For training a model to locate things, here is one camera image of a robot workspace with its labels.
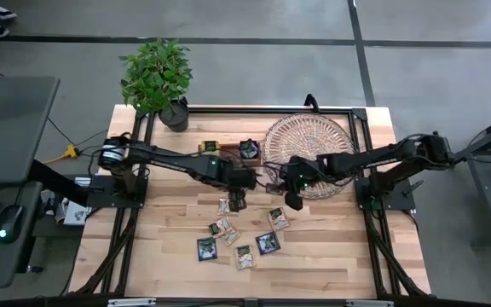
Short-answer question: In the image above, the black desk leg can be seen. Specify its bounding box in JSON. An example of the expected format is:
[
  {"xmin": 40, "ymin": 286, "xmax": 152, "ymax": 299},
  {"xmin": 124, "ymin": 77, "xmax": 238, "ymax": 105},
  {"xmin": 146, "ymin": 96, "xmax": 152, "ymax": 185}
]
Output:
[{"xmin": 27, "ymin": 159, "xmax": 90, "ymax": 208}]

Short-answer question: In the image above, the black lever handle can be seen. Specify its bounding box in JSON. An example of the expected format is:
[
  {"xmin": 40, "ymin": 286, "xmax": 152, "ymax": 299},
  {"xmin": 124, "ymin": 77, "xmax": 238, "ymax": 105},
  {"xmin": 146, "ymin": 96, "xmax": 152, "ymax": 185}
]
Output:
[{"xmin": 401, "ymin": 178, "xmax": 425, "ymax": 198}]

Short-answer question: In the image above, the black metal stand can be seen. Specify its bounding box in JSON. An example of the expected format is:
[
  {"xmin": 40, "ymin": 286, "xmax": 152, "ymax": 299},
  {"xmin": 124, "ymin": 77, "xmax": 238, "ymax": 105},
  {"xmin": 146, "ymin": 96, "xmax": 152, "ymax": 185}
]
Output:
[{"xmin": 442, "ymin": 108, "xmax": 491, "ymax": 246}]

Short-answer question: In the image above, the yellow extension cord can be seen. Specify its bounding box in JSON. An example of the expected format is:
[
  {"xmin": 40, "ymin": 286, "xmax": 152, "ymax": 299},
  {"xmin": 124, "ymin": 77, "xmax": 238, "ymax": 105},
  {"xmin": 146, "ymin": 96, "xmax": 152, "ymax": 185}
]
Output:
[{"xmin": 43, "ymin": 143, "xmax": 80, "ymax": 165}]

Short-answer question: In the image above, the black aluminium table frame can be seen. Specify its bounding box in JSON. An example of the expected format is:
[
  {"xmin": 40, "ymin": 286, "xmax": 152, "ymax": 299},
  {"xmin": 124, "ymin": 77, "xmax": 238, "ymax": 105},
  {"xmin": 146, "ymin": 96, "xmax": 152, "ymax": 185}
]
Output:
[{"xmin": 68, "ymin": 104, "xmax": 432, "ymax": 299}]

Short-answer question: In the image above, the white cardboard box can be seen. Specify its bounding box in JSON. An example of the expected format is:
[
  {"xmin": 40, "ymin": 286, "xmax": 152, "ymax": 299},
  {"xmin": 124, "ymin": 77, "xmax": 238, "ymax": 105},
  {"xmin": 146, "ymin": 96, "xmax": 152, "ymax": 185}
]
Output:
[{"xmin": 40, "ymin": 189, "xmax": 93, "ymax": 227}]

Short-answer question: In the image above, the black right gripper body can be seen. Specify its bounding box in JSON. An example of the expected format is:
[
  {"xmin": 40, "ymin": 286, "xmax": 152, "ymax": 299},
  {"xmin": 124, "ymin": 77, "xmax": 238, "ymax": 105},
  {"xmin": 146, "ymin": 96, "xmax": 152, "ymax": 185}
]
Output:
[{"xmin": 290, "ymin": 155, "xmax": 320, "ymax": 194}]

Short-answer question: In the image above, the round woven wicker tray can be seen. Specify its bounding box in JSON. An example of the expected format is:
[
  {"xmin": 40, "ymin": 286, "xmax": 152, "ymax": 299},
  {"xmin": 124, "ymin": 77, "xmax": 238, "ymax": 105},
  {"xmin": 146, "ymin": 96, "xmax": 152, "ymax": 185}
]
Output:
[{"xmin": 262, "ymin": 112, "xmax": 357, "ymax": 200}]

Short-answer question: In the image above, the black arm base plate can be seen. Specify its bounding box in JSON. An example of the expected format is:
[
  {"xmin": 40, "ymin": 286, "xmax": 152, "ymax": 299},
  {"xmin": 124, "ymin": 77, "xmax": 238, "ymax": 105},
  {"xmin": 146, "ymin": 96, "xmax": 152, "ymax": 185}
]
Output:
[
  {"xmin": 354, "ymin": 176, "xmax": 417, "ymax": 211},
  {"xmin": 86, "ymin": 175, "xmax": 149, "ymax": 210}
]

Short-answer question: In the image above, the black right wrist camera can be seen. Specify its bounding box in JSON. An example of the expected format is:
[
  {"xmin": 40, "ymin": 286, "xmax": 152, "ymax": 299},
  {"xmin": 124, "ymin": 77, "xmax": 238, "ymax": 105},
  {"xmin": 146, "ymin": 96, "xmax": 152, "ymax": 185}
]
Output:
[{"xmin": 286, "ymin": 191, "xmax": 304, "ymax": 211}]

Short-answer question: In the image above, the dark blue tea packet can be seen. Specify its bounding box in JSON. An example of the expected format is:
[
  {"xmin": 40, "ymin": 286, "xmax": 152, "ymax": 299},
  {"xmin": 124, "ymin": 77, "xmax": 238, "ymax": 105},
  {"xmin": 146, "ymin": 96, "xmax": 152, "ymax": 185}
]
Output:
[
  {"xmin": 255, "ymin": 231, "xmax": 282, "ymax": 257},
  {"xmin": 239, "ymin": 139, "xmax": 260, "ymax": 161},
  {"xmin": 196, "ymin": 237, "xmax": 219, "ymax": 263}
]

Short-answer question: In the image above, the silver packet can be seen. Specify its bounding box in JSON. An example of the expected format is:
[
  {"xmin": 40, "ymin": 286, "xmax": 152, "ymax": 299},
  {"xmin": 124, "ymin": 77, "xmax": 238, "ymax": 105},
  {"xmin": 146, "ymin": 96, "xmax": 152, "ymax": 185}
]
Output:
[{"xmin": 267, "ymin": 206, "xmax": 292, "ymax": 233}]

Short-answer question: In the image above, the black table clamp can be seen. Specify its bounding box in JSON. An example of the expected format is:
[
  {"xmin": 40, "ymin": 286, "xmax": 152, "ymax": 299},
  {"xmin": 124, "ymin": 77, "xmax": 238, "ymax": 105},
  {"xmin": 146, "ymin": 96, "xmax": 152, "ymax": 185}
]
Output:
[{"xmin": 303, "ymin": 93, "xmax": 321, "ymax": 113}]

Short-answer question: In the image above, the black lit computer mouse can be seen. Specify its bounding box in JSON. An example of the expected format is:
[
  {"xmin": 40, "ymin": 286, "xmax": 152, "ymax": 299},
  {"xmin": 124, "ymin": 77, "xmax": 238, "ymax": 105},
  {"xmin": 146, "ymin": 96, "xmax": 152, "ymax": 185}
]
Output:
[{"xmin": 0, "ymin": 204, "xmax": 26, "ymax": 245}]

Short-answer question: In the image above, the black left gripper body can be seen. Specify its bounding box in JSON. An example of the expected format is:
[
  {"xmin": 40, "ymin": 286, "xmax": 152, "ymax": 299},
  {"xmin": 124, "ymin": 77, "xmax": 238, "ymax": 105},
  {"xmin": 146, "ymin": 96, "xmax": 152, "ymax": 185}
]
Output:
[{"xmin": 222, "ymin": 165, "xmax": 246, "ymax": 192}]

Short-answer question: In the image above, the silver metal bracket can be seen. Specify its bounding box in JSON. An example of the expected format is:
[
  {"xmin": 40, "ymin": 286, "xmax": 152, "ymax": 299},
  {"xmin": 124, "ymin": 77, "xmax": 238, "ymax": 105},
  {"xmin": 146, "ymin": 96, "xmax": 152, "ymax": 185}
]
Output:
[
  {"xmin": 346, "ymin": 299, "xmax": 396, "ymax": 307},
  {"xmin": 107, "ymin": 298, "xmax": 157, "ymax": 307}
]

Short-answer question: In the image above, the wooden tea organizer box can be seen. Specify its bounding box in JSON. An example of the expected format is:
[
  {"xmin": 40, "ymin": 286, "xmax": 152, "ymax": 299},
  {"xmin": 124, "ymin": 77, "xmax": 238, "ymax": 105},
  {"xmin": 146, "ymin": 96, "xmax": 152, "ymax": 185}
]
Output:
[{"xmin": 198, "ymin": 140, "xmax": 264, "ymax": 168}]

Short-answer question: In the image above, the green potted plant black pot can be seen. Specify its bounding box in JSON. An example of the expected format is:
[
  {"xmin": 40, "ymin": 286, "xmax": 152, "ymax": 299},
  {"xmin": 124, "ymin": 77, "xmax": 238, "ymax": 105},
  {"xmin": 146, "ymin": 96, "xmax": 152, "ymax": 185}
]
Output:
[{"xmin": 118, "ymin": 37, "xmax": 194, "ymax": 133}]

